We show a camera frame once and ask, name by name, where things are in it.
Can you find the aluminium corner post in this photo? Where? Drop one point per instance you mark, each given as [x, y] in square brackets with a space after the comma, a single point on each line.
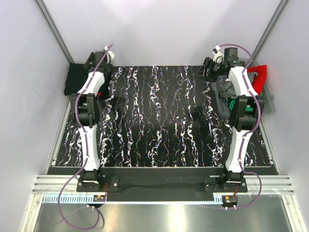
[54, 30]
[270, 26]

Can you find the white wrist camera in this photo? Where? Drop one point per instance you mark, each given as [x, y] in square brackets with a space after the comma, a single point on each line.
[109, 54]
[218, 55]

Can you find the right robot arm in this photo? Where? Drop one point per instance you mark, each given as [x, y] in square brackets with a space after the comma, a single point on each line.
[245, 115]

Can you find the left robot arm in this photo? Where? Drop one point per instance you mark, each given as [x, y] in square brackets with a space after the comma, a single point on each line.
[85, 109]

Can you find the red t-shirt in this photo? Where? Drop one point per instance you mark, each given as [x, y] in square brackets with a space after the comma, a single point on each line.
[260, 79]

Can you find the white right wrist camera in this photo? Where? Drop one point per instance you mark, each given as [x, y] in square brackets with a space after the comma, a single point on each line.
[218, 55]

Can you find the clear plastic bin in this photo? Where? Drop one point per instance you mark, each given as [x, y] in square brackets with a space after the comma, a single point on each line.
[268, 104]

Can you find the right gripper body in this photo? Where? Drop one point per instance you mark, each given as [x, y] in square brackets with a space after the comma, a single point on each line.
[214, 69]

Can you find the green t-shirt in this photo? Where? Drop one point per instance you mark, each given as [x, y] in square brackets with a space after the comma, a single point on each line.
[232, 103]

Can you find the grey t-shirt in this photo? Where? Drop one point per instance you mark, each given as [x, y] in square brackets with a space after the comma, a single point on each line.
[226, 88]

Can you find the black t-shirt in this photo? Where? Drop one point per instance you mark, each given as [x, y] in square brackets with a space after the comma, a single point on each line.
[77, 77]

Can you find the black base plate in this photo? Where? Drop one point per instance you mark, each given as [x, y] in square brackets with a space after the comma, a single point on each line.
[161, 195]

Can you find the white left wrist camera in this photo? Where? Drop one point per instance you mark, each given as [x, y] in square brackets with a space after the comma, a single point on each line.
[109, 54]

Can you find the aluminium frame rail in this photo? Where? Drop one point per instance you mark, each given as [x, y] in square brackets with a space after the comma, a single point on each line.
[269, 184]

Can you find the right aluminium corner post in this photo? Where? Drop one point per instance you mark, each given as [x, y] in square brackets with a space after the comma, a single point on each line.
[270, 26]

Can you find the left aluminium corner post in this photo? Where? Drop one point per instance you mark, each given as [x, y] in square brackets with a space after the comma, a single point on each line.
[54, 30]

